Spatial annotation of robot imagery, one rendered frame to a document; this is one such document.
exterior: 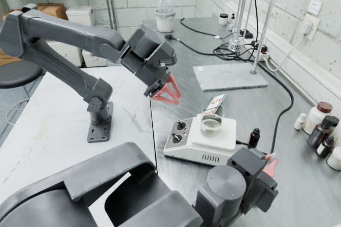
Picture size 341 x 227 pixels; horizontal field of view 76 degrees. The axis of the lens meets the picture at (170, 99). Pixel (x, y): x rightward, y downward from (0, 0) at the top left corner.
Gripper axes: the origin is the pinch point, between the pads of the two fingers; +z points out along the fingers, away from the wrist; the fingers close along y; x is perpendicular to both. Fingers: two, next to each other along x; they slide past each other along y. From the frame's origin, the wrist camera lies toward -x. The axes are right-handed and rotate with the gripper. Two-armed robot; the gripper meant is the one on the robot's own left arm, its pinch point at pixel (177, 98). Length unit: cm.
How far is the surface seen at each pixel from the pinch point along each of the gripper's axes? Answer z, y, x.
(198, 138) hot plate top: 9.4, -10.2, -1.8
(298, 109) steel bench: 41.3, 22.2, -17.0
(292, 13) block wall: 24, 63, -33
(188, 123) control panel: 8.0, -2.3, 3.1
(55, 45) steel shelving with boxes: -91, 138, 156
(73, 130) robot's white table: -17.3, -9.3, 31.9
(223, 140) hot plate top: 14.6, -9.0, -6.1
